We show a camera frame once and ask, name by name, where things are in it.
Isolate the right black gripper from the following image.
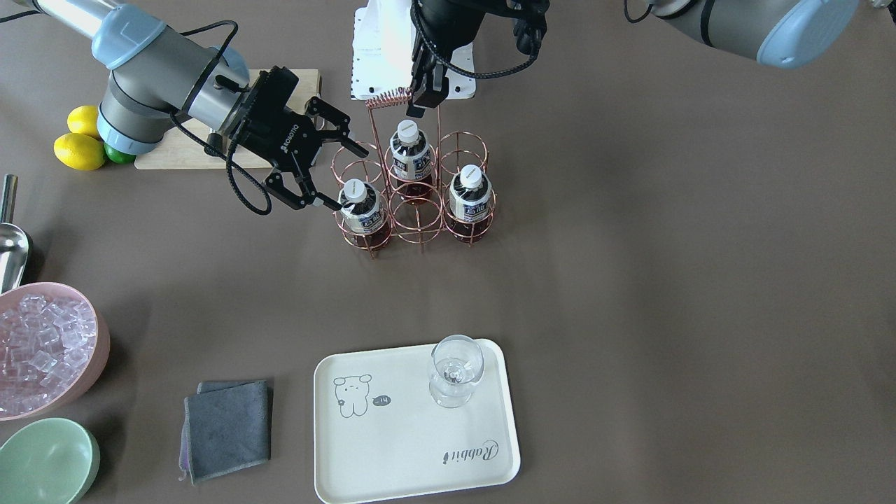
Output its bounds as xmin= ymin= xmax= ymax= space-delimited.
xmin=227 ymin=66 xmax=369 ymax=211

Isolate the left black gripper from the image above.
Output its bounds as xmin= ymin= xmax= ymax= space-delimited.
xmin=406 ymin=1 xmax=550 ymax=118

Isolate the tea bottle white cap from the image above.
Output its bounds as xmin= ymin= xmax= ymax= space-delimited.
xmin=338 ymin=179 xmax=391 ymax=251
xmin=388 ymin=120 xmax=433 ymax=200
xmin=444 ymin=164 xmax=496 ymax=242

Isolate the copper wire bottle basket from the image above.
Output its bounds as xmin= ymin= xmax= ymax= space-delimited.
xmin=330 ymin=119 xmax=496 ymax=258

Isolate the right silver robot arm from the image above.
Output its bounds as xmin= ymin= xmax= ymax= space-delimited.
xmin=4 ymin=1 xmax=368 ymax=215

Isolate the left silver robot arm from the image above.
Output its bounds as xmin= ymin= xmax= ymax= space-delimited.
xmin=406 ymin=1 xmax=860 ymax=118

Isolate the bamboo cutting board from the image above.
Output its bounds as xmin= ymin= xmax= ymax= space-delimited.
xmin=134 ymin=68 xmax=322 ymax=170

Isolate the green lime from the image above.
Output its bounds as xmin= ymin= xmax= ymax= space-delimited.
xmin=103 ymin=143 xmax=137 ymax=164

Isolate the yellow lemon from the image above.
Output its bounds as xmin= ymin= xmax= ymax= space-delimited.
xmin=66 ymin=104 xmax=102 ymax=140
xmin=53 ymin=133 xmax=108 ymax=170

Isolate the clear wine glass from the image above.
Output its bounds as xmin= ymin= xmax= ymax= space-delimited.
xmin=428 ymin=334 xmax=484 ymax=408

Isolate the grey folded cloth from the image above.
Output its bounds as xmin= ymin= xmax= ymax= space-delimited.
xmin=178 ymin=380 xmax=273 ymax=485

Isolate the metal ice scoop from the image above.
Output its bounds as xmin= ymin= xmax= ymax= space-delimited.
xmin=1 ymin=174 xmax=32 ymax=293

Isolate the cream rabbit tray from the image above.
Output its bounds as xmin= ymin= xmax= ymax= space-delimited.
xmin=313 ymin=339 xmax=522 ymax=503

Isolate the pink bowl of ice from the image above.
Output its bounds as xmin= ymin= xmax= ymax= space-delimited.
xmin=1 ymin=283 xmax=110 ymax=421

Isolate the green bowl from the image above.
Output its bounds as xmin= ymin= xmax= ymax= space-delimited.
xmin=1 ymin=418 xmax=102 ymax=503

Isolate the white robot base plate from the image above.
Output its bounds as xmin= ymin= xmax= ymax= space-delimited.
xmin=350 ymin=1 xmax=474 ymax=100

